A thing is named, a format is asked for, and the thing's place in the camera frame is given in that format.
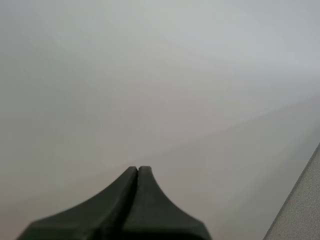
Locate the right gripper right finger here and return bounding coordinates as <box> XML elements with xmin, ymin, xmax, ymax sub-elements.
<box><xmin>119</xmin><ymin>165</ymin><xmax>212</xmax><ymax>240</ymax></box>

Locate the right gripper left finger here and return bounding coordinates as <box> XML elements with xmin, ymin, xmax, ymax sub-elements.
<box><xmin>16</xmin><ymin>165</ymin><xmax>139</xmax><ymax>240</ymax></box>

